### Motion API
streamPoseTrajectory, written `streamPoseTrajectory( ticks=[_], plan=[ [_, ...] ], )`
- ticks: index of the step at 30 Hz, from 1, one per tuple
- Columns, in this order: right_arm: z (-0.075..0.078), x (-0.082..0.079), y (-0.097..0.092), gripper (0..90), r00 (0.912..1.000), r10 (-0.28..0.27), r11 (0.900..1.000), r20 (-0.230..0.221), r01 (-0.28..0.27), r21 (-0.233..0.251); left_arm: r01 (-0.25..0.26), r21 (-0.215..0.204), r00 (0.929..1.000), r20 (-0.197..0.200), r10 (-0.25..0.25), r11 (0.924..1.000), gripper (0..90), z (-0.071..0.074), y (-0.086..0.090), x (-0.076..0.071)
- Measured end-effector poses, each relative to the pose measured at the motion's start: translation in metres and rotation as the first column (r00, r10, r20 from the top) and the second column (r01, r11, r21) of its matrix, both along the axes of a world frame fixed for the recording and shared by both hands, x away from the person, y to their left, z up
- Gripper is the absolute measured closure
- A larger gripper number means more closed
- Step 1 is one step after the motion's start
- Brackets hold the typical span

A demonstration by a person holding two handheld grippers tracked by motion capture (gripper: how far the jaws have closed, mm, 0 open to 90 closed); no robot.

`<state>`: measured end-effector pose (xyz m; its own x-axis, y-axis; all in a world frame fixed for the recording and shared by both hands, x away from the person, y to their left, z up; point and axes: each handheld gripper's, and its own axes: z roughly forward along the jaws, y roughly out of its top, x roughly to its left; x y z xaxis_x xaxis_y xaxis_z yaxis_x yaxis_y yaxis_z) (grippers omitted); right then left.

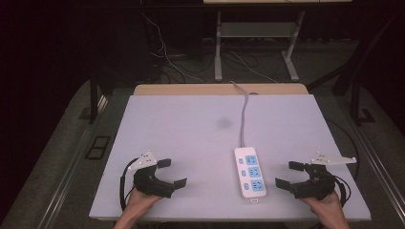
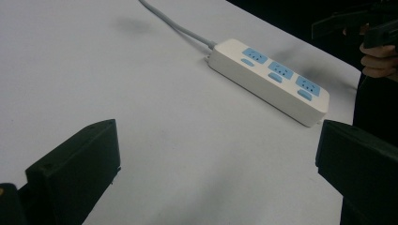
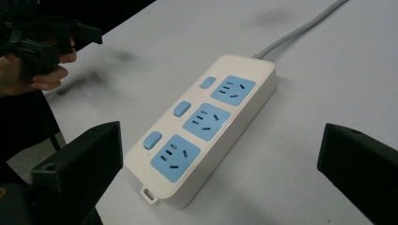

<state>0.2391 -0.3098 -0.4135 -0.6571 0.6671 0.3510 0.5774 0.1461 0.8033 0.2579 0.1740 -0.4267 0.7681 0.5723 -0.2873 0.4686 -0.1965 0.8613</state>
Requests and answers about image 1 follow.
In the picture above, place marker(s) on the person's left hand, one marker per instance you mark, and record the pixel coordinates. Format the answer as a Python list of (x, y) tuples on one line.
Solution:
[(140, 200)]

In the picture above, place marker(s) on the aluminium floor rail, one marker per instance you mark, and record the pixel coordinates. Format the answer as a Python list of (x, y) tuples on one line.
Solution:
[(71, 159), (380, 168)]

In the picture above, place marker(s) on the white power strip blue sockets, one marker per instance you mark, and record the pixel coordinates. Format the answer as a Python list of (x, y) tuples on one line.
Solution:
[(250, 171)]

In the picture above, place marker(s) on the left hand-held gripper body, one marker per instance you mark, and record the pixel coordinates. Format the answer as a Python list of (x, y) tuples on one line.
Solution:
[(149, 184)]

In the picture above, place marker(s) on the person's right hand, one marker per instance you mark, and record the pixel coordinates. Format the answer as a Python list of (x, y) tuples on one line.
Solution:
[(323, 208)]

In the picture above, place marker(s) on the black metal stand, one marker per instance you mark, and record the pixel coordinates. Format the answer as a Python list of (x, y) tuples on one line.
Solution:
[(358, 95), (93, 95)]

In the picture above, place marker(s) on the white metal table frame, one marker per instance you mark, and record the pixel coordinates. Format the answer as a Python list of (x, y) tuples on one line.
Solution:
[(254, 30)]

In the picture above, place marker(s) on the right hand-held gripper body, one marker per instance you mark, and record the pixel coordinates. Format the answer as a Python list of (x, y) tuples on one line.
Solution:
[(315, 184)]

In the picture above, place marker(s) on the black floor socket plate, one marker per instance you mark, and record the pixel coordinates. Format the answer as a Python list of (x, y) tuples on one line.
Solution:
[(98, 147)]

